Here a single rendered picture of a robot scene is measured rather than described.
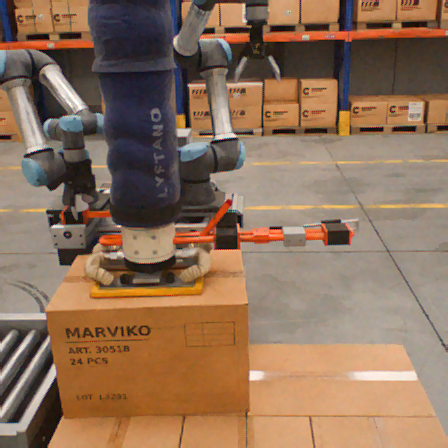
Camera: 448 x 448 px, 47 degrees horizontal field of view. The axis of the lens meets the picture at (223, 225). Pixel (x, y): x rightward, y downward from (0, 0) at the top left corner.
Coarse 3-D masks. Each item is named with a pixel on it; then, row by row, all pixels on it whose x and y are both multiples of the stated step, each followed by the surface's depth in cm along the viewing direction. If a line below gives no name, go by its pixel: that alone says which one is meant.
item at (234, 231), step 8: (216, 224) 168; (224, 224) 168; (232, 224) 168; (216, 232) 164; (224, 232) 164; (232, 232) 164; (216, 240) 161; (224, 240) 161; (232, 240) 161; (240, 240) 161; (216, 248) 161; (224, 248) 161; (232, 248) 161; (240, 248) 162
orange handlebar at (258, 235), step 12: (96, 216) 189; (108, 216) 189; (252, 228) 167; (264, 228) 167; (108, 240) 162; (120, 240) 162; (180, 240) 162; (192, 240) 162; (204, 240) 162; (252, 240) 162; (264, 240) 163; (276, 240) 163
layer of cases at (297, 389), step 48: (288, 384) 178; (336, 384) 177; (384, 384) 176; (96, 432) 159; (144, 432) 158; (192, 432) 158; (240, 432) 157; (288, 432) 156; (336, 432) 156; (384, 432) 155; (432, 432) 155
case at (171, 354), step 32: (224, 256) 182; (64, 288) 163; (224, 288) 160; (64, 320) 152; (96, 320) 152; (128, 320) 152; (160, 320) 153; (192, 320) 153; (224, 320) 153; (64, 352) 156; (96, 352) 156; (128, 352) 156; (160, 352) 157; (192, 352) 157; (224, 352) 157; (64, 384) 160; (96, 384) 160; (128, 384) 161; (160, 384) 161; (192, 384) 161; (224, 384) 161; (64, 416) 165; (96, 416) 165
